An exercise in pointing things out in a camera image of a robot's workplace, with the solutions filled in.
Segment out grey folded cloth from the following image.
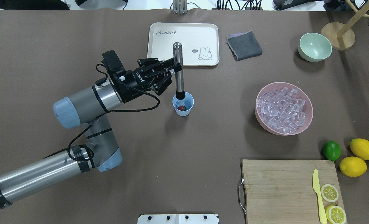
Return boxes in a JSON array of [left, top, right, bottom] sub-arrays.
[[226, 30, 263, 61]]

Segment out cream rabbit tray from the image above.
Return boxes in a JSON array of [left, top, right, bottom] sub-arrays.
[[147, 22, 219, 67]]

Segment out lemon slice upper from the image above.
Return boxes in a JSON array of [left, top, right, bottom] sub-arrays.
[[321, 184, 339, 203]]

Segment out yellow plastic knife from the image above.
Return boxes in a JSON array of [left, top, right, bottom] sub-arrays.
[[312, 169, 328, 224]]

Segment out red strawberry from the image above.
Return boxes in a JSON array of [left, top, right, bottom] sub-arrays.
[[176, 105, 187, 111]]

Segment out lemon slice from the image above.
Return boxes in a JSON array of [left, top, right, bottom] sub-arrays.
[[325, 205, 347, 224], [321, 184, 339, 203]]

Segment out green lime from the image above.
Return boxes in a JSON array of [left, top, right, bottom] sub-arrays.
[[322, 141, 342, 161]]

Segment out pink bowl of ice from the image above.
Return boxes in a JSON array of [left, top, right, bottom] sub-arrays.
[[255, 82, 313, 136]]

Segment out mint green bowl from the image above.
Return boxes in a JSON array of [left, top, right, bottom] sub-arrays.
[[298, 33, 332, 62]]

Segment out lemon slice lower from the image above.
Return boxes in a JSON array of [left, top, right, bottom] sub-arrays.
[[325, 205, 347, 224]]

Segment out yellow lemon near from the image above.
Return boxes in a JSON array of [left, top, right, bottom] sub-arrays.
[[339, 156, 367, 177]]

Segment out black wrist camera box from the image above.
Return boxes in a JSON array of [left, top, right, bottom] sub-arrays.
[[102, 50, 126, 79]]

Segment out yellow lemon far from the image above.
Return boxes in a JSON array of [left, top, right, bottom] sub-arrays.
[[350, 138, 369, 161]]

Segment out blue plastic cup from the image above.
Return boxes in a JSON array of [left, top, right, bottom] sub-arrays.
[[173, 91, 194, 116]]

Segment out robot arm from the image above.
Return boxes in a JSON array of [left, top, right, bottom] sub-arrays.
[[0, 50, 183, 209]]

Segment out yellow lemon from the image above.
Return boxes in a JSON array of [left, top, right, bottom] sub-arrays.
[[350, 138, 369, 161], [339, 156, 367, 177]]

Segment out wooden cup stand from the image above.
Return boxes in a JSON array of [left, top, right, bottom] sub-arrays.
[[321, 0, 369, 51]]

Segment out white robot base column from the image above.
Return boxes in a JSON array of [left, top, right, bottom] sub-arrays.
[[137, 213, 219, 224]]

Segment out wooden cutting board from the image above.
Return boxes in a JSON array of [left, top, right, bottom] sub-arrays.
[[241, 159, 341, 224]]

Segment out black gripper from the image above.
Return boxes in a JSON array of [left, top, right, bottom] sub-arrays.
[[116, 57, 182, 103]]

